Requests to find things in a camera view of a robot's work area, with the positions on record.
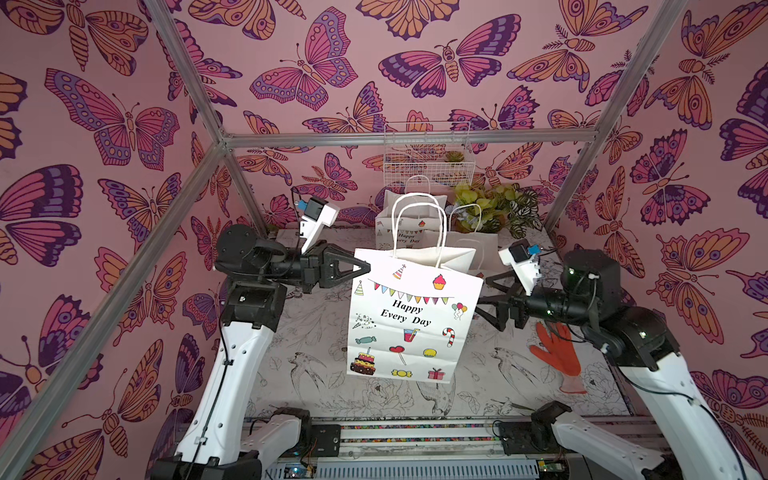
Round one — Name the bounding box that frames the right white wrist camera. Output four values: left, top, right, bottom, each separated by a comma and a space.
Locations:
498, 239, 541, 296

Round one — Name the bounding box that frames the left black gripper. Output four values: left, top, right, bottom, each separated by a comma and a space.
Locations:
262, 247, 368, 304

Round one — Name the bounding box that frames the red rubber glove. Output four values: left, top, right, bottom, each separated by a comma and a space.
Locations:
529, 322, 587, 395

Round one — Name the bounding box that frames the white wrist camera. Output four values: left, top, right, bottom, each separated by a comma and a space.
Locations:
298, 196, 340, 254
498, 239, 541, 296

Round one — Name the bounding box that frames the small succulent in basket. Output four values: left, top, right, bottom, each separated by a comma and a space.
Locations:
445, 150, 465, 163

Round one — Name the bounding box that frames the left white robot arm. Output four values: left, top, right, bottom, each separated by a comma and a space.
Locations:
150, 224, 371, 479

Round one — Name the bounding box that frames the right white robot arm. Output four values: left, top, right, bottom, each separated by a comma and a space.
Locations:
479, 240, 761, 479

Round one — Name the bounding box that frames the aluminium frame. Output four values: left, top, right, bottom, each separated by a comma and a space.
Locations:
1, 1, 687, 479

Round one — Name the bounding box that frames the green potted plant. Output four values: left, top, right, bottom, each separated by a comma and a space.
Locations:
450, 183, 542, 239

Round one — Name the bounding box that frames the white wire wall basket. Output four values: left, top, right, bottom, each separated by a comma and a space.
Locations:
380, 130, 476, 189

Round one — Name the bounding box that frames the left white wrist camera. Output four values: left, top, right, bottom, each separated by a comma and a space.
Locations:
298, 196, 340, 254

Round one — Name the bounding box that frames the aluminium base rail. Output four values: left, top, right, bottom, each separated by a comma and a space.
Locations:
167, 416, 679, 480

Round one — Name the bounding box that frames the white paper bag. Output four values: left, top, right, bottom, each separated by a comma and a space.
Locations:
446, 203, 500, 272
374, 174, 447, 250
347, 193, 483, 383

